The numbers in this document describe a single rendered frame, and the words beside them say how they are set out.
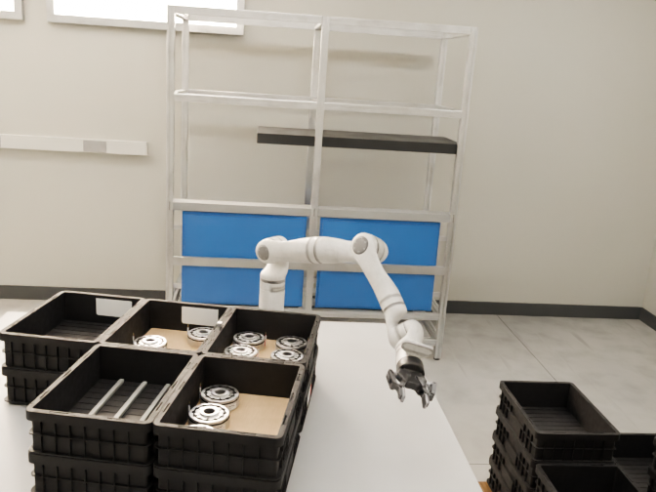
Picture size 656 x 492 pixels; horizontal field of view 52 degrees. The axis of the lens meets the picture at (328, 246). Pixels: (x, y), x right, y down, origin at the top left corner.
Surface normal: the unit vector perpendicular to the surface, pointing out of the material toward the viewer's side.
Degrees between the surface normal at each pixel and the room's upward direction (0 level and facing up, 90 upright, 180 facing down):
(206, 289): 90
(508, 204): 90
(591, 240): 90
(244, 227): 90
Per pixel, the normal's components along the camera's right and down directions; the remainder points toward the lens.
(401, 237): 0.08, 0.26
